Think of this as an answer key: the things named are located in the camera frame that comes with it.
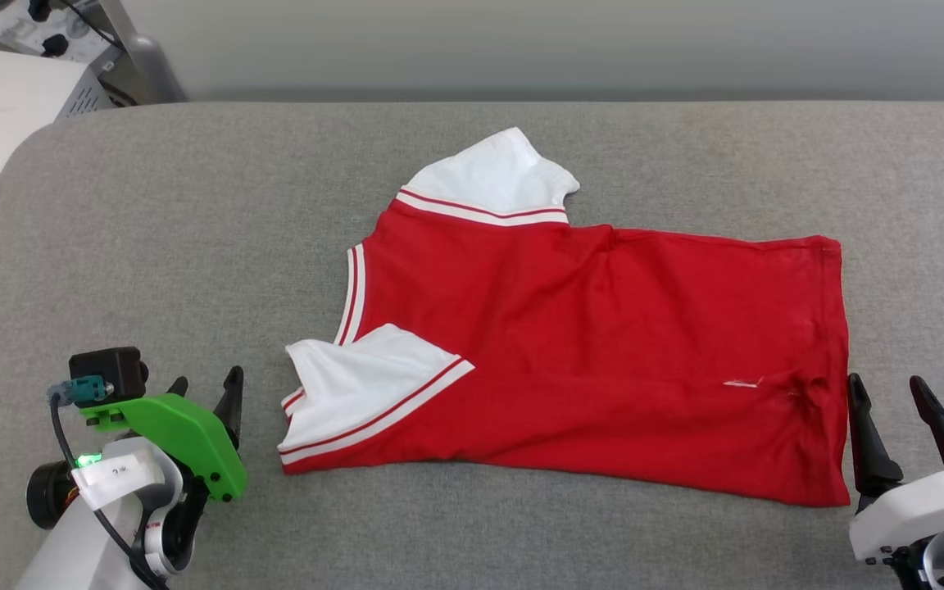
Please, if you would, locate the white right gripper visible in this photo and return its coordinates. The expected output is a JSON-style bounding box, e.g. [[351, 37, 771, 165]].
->
[[846, 373, 944, 565]]

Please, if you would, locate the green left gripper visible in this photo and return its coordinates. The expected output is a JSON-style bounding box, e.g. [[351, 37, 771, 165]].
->
[[79, 365, 248, 503]]

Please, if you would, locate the white power strip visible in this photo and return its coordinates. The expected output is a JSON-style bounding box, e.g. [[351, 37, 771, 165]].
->
[[0, 0, 125, 66]]

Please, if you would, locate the white equipment box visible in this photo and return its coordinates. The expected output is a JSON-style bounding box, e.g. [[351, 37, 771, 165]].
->
[[0, 43, 116, 284]]

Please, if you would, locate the red white sports shirt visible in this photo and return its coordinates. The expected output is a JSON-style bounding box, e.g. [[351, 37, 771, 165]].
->
[[277, 127, 852, 507]]

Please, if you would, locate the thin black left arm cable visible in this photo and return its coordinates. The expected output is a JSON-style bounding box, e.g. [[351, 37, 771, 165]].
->
[[48, 389, 170, 590]]

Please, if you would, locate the grey metal partition leg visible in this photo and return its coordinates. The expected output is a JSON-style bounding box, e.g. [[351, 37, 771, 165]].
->
[[99, 0, 188, 104]]

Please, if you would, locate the teal camera cable connector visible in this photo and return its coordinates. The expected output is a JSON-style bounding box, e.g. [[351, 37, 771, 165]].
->
[[48, 375, 108, 409]]

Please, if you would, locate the black floor cable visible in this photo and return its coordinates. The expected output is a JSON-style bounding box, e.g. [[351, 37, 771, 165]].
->
[[25, 0, 141, 107]]

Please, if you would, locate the white partition panel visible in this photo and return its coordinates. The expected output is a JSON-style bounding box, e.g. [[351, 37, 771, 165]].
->
[[120, 0, 944, 103]]

